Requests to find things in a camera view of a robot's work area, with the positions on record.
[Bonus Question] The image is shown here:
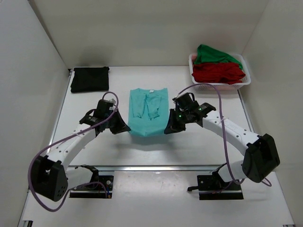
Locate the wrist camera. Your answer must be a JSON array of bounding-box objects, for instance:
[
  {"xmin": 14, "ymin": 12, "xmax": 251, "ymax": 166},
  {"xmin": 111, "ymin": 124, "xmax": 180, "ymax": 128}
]
[
  {"xmin": 93, "ymin": 99, "xmax": 117, "ymax": 120},
  {"xmin": 173, "ymin": 92, "xmax": 198, "ymax": 111}
]

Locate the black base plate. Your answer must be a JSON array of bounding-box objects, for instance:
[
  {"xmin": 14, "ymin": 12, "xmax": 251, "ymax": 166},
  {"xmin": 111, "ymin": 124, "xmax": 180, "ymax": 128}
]
[
  {"xmin": 187, "ymin": 175, "xmax": 244, "ymax": 201},
  {"xmin": 69, "ymin": 175, "xmax": 114, "ymax": 199}
]

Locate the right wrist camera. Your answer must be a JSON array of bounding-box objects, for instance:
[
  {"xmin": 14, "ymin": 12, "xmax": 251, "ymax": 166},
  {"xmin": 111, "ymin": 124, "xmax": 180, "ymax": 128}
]
[{"xmin": 173, "ymin": 92, "xmax": 198, "ymax": 111}]

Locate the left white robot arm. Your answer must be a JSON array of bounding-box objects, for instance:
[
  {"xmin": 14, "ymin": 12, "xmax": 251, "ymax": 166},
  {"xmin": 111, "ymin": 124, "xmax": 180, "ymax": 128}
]
[{"xmin": 29, "ymin": 109, "xmax": 131, "ymax": 202}]

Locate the white plastic basket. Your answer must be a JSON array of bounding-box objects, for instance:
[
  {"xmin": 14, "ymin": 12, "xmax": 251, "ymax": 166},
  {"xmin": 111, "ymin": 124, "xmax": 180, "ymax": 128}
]
[{"xmin": 188, "ymin": 52, "xmax": 251, "ymax": 90}]

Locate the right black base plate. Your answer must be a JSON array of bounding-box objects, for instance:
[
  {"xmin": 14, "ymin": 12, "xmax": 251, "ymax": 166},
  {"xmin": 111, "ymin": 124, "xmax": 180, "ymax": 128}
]
[{"xmin": 187, "ymin": 175, "xmax": 244, "ymax": 201}]

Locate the aluminium rail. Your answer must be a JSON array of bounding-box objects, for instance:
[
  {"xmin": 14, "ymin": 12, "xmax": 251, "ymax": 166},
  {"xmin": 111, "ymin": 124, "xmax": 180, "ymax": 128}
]
[{"xmin": 71, "ymin": 165, "xmax": 223, "ymax": 173}]

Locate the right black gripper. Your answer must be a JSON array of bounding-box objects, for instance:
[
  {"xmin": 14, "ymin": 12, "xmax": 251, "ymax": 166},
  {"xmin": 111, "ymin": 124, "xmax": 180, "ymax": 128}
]
[{"xmin": 165, "ymin": 108, "xmax": 190, "ymax": 134}]

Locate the green t shirt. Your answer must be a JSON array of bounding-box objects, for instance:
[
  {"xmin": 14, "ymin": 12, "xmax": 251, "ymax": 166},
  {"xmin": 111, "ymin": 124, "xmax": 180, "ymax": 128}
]
[{"xmin": 194, "ymin": 44, "xmax": 243, "ymax": 70}]

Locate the teal t shirt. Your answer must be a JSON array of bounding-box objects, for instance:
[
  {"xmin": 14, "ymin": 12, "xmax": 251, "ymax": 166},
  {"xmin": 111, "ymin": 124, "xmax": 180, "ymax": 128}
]
[{"xmin": 128, "ymin": 88, "xmax": 169, "ymax": 137}]

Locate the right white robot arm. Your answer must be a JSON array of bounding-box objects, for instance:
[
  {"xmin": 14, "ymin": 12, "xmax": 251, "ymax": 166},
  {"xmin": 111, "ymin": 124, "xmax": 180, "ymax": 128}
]
[{"xmin": 164, "ymin": 102, "xmax": 280, "ymax": 191}]

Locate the red t shirt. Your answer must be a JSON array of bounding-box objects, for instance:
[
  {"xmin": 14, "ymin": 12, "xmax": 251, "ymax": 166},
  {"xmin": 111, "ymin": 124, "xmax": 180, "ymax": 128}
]
[{"xmin": 192, "ymin": 62, "xmax": 246, "ymax": 85}]

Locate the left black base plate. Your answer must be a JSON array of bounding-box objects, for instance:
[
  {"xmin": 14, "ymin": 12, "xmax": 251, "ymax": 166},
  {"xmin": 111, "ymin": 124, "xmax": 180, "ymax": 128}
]
[{"xmin": 69, "ymin": 175, "xmax": 114, "ymax": 199}]

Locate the folded black t shirt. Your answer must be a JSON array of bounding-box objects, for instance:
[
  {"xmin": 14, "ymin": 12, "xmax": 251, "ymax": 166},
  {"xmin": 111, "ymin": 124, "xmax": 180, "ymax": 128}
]
[{"xmin": 71, "ymin": 67, "xmax": 109, "ymax": 93}]

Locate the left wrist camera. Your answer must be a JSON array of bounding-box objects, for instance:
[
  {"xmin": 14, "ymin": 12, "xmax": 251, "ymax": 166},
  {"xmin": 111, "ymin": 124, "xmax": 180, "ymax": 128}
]
[{"xmin": 93, "ymin": 99, "xmax": 117, "ymax": 120}]

